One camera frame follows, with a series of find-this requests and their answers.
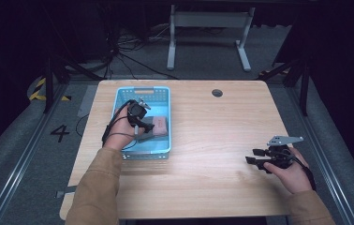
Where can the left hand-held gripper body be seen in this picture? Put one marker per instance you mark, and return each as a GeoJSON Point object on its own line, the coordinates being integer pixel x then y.
{"type": "Point", "coordinates": [136, 111]}

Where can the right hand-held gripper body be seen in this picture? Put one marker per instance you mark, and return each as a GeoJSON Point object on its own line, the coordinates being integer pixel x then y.
{"type": "Point", "coordinates": [279, 156]}

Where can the light blue plastic basket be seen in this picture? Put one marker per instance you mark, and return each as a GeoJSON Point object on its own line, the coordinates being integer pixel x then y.
{"type": "Point", "coordinates": [162, 146]}

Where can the person's left hand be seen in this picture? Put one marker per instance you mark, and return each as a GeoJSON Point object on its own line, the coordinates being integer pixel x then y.
{"type": "Point", "coordinates": [120, 131]}

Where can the person's right hand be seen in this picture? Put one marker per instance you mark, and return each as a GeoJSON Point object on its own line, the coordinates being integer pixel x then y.
{"type": "Point", "coordinates": [293, 178]}

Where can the grey floor tape patch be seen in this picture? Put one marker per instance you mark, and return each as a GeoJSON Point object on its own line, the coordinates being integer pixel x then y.
{"type": "Point", "coordinates": [87, 101]}

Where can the black metal stand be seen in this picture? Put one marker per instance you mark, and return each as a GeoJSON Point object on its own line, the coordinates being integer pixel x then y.
{"type": "Point", "coordinates": [303, 84]}
{"type": "Point", "coordinates": [49, 84]}

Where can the grey tape strip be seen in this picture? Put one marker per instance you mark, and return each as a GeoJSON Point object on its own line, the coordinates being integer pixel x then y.
{"type": "Point", "coordinates": [64, 191]}

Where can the white metal desk frame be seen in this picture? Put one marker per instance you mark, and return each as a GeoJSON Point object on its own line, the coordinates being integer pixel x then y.
{"type": "Point", "coordinates": [208, 18]}

